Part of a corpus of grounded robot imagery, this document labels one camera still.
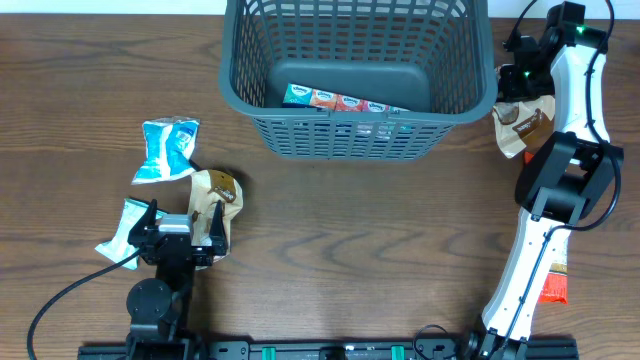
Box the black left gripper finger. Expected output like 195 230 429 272
209 200 228 256
128 199 158 245

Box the tan brown snack bag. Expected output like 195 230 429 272
187 170 244 262

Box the beige brown cookie bag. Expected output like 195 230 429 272
491 95 555 158

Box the colourful tissue multipack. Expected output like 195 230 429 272
282 83 414 142

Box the orange pasta packet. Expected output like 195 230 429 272
522 151 570 306

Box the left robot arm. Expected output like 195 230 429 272
125 201 228 360

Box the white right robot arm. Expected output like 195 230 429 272
459 20 624 359

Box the teal white snack packet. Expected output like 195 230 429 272
95 198 148 263

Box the grey plastic basket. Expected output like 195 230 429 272
218 0 497 161

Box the blue white snack bag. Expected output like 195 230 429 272
132 116 200 185

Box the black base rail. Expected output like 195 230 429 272
77 337 581 360

